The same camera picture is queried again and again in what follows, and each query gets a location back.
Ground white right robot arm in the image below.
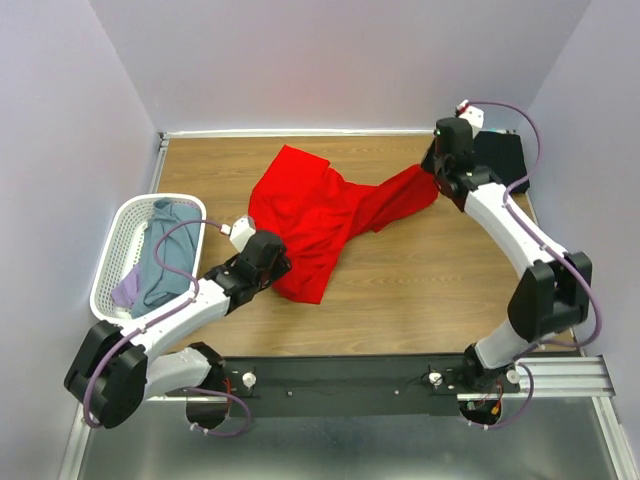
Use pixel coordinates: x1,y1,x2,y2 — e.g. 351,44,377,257
421,116,592,392

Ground white laundry basket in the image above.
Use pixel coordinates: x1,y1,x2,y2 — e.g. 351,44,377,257
89,193,207,323

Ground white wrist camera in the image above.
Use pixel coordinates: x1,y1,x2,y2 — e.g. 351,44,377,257
229,215,256,253
455,99,484,130

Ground lavender t shirt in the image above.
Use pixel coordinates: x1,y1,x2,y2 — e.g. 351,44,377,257
111,264,140,309

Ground grey blue t shirt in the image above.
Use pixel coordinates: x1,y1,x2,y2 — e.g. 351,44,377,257
130,198,200,318

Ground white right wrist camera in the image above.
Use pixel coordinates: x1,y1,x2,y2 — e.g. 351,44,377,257
455,99,484,130

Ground black folded t shirt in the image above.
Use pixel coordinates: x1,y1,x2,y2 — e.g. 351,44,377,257
472,131,527,186

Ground aluminium frame rail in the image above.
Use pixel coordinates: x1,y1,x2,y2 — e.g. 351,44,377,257
516,356,615,398

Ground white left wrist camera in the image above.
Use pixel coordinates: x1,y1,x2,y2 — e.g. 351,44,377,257
229,215,256,253

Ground red t shirt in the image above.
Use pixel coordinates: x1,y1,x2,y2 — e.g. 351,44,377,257
248,145,438,304

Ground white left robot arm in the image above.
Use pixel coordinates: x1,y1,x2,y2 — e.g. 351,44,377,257
63,230,291,429

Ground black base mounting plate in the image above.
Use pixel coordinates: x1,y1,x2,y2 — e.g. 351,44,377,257
186,354,520,428

